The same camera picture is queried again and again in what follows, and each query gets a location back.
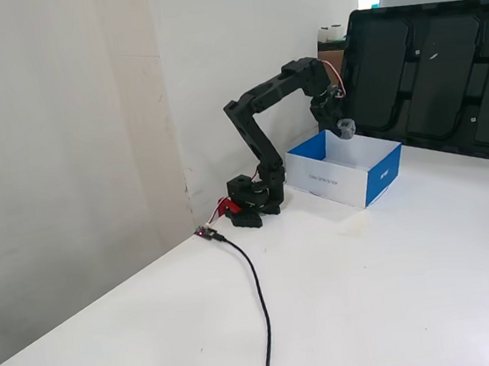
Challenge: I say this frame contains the red clamp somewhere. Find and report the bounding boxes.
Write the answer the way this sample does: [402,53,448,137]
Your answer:
[213,195,244,219]

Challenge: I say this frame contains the small controller board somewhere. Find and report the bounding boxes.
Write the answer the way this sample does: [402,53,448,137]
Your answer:
[192,222,227,245]

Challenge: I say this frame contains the black cable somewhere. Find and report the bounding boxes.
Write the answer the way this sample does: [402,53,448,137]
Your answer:
[214,227,277,366]

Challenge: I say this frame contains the black plastic tray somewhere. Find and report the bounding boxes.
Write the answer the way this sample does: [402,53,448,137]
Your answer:
[320,0,489,186]

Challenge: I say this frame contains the red and white wires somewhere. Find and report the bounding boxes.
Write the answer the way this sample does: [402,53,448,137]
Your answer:
[204,203,228,227]

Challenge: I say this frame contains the gray block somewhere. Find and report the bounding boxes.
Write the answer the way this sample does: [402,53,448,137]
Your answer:
[335,117,358,141]

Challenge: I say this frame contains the pink and white arm wire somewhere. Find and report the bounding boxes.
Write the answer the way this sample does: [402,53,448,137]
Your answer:
[320,57,348,102]

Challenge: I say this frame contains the brown cardboard box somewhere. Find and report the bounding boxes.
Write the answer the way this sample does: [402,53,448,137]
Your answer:
[316,47,348,74]

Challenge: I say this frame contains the white and blue cardboard box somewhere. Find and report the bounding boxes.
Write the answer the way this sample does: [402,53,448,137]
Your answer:
[283,120,409,217]

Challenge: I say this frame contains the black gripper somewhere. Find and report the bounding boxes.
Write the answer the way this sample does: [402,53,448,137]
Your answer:
[306,84,352,138]

